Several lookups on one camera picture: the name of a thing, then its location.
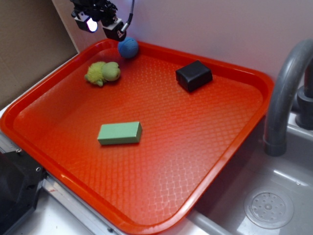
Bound blue textured ball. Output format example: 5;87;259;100
117;37;139;59

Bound brown cardboard panel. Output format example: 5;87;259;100
0;0;77;108

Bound light wooden board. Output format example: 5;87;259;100
52;0;106;53

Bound braided grey cable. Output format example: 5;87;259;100
120;0;135;32

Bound green plush toy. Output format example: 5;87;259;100
84;62;121;87

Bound dark grey faucet handle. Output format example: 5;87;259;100
295;61;313;130

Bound aluminium rail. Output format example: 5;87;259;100
0;135;119;235

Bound red plastic tray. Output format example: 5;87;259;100
0;39;273;235

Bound black metal mount block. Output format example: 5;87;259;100
0;151;46;235

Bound round sink drain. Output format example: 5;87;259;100
244;187;294;230

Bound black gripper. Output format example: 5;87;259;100
71;0;127;41

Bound grey plastic sink basin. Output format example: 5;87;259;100
188;114;313;235

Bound black rectangular block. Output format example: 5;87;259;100
176;60;213;93

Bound grey curved faucet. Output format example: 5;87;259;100
263;39;313;156

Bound green rectangular block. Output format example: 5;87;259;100
97;121;142;145

